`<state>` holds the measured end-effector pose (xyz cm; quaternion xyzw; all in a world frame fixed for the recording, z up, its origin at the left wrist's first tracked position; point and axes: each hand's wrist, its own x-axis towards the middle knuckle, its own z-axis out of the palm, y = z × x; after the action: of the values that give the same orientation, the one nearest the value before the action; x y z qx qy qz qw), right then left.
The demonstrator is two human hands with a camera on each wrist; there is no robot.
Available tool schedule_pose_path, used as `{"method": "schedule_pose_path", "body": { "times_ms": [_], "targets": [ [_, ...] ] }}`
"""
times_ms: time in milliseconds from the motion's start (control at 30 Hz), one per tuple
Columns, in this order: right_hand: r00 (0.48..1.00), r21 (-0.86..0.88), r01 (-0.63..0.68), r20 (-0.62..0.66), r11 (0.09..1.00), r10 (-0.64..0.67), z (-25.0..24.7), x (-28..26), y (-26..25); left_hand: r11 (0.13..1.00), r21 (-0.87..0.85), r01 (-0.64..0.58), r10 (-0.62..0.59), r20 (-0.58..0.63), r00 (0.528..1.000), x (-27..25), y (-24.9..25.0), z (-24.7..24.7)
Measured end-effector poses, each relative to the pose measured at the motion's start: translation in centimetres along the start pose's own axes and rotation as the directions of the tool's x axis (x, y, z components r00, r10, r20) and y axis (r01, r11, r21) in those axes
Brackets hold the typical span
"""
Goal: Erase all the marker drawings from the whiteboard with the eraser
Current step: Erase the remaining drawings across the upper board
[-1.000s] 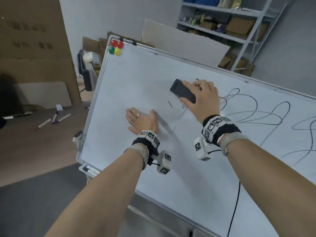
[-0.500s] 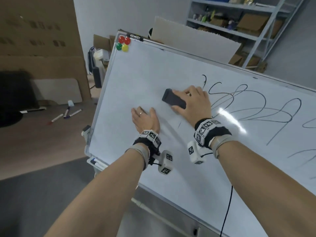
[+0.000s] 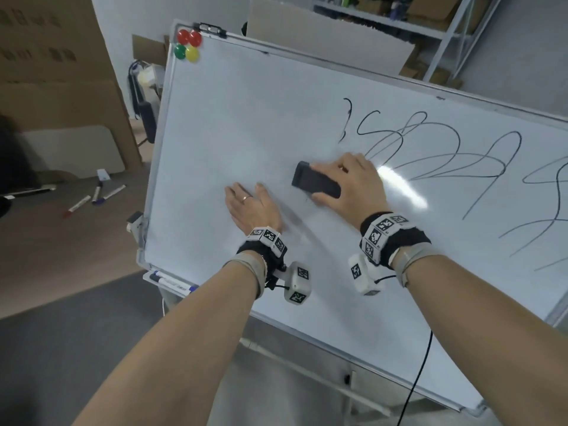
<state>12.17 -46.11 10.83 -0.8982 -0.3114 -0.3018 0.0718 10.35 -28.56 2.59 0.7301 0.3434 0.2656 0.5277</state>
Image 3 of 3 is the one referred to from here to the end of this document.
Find person's right hand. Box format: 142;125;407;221
310;152;392;230

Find person's left hand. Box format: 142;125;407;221
224;181;285;238

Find black whiteboard eraser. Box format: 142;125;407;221
291;161;342;200

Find person's left forearm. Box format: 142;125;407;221
72;256;267;426

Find person's right forearm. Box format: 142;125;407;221
401;254;568;426

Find black left wrist tracker band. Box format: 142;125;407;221
236;226;288;267

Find black wrist tracker band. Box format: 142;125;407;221
236;226;288;267
359;211;432;267

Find black right wrist tracker band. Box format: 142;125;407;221
359;211;432;267

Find white whiteboard with scribbles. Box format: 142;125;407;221
135;20;568;417

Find blue capped whiteboard marker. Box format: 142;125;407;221
148;270;199;293

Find grey whiteboard marker tray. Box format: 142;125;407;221
142;270;200;298

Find red capped marker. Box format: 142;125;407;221
66;195;92;217

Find beige cardboard sheet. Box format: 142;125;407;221
245;0;416;77

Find white rounded panel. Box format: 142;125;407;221
20;125;126;179

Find grey whiteboard stand bar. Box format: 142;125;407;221
240;337;392;417

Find grey metal shelf rack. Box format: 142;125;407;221
313;0;504;87

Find large brown cardboard boxes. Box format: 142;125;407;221
0;0;143;184

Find white right wrist camera cube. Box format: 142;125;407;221
348;254;383;297

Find white wrist camera cube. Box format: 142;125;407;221
348;254;383;297
283;261;313;306

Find white left wrist camera cube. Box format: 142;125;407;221
283;261;313;306

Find white power adapter with cables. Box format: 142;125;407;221
128;59;162;144

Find black cable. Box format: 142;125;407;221
396;330;434;426

